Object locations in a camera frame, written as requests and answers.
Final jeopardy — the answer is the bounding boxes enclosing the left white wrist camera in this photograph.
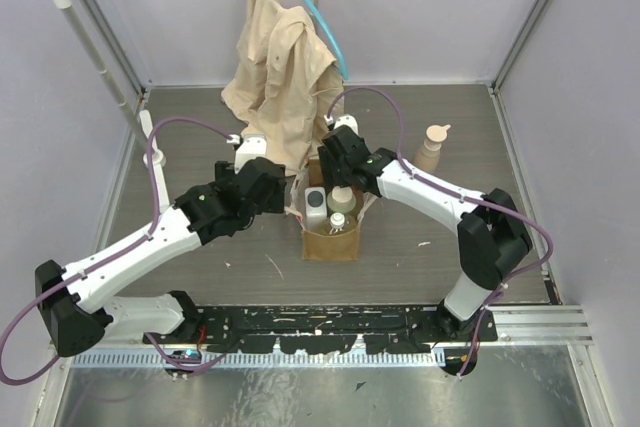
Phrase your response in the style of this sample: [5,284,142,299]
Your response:
[227,134,267,172]

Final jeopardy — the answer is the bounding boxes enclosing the green bottle beige cap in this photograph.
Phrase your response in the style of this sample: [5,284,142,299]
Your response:
[327,186,357,215]

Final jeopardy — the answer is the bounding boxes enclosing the beige pink bottle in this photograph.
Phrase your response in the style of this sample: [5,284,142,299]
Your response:
[413,124,451,173]

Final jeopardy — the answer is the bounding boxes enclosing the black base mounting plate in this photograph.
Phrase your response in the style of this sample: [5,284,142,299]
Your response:
[154,305,498,355]

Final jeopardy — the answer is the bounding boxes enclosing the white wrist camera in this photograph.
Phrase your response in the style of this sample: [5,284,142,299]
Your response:
[324,114,359,135]
[227,134,267,172]

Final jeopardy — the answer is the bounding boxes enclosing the clear bottle white cap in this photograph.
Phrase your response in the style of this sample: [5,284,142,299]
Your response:
[317,213,358,236]

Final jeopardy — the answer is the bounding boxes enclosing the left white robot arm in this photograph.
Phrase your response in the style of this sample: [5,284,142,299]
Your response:
[35,157,286,357]

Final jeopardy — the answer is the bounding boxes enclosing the aluminium front rail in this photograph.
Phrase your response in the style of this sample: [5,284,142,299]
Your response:
[46,292,592,372]

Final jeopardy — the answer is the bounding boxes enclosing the brown canvas bag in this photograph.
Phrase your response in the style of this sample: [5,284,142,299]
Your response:
[285,158,376,262]

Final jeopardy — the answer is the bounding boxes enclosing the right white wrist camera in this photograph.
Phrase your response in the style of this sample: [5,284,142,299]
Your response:
[324,114,359,135]

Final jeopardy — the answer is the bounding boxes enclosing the white bottle black cap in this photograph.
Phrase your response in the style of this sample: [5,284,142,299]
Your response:
[304,187,328,231]

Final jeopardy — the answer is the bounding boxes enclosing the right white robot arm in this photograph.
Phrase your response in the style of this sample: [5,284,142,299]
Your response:
[318,126,532,341]

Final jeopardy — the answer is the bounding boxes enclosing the beige shirt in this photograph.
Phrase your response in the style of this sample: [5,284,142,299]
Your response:
[221,0,344,176]

